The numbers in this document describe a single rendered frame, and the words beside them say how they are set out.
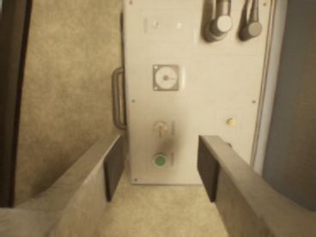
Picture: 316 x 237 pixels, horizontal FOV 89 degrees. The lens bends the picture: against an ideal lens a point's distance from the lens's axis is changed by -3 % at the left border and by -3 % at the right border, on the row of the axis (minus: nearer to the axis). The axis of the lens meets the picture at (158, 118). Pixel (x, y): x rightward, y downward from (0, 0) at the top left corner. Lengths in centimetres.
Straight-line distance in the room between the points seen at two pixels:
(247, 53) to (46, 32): 42
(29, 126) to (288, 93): 57
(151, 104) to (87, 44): 20
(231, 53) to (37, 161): 53
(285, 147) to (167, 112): 23
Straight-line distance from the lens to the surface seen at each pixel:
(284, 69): 39
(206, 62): 34
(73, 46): 44
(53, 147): 50
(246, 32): 34
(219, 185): 17
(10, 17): 44
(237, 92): 36
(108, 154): 18
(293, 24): 40
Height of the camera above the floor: 39
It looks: 77 degrees down
